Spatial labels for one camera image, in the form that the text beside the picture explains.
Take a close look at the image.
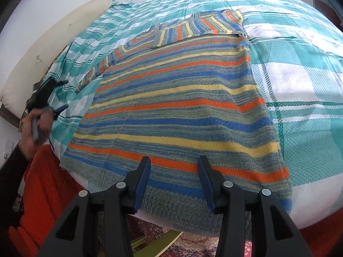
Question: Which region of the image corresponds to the yellow-green stool frame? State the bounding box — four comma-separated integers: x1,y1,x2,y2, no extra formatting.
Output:
131,230,183,257

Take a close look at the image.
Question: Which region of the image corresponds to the cream padded headboard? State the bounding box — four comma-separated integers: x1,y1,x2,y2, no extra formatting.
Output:
1,0,112,118

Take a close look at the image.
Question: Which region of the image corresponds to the person's left hand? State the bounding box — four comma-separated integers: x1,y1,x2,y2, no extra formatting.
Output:
18,107,53,160

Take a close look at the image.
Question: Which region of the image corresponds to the teal plaid bedspread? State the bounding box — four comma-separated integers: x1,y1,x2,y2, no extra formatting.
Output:
48,0,342,228

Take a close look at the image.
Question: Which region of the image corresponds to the striped knit sweater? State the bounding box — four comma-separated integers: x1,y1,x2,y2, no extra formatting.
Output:
60,9,291,234

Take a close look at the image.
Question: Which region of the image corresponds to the patterned floor rug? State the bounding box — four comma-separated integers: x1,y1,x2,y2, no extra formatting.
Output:
96,213,254,257

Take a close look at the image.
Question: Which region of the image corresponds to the red fuzzy blanket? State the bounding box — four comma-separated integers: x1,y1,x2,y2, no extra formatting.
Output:
8,145,83,256

